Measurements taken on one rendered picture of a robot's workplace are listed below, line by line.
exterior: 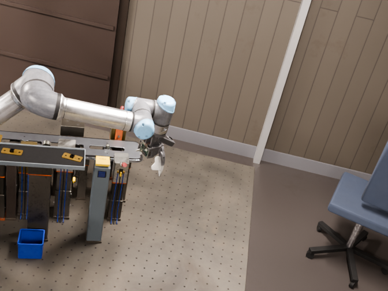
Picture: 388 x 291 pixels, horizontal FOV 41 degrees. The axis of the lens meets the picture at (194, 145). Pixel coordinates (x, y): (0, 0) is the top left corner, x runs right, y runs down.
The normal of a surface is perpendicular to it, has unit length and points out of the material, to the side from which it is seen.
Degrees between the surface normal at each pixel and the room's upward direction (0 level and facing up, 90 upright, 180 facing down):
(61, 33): 90
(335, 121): 90
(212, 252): 0
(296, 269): 0
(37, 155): 0
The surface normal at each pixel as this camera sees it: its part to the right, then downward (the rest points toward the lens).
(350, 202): 0.19, -0.83
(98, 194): 0.15, 0.55
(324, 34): -0.15, 0.51
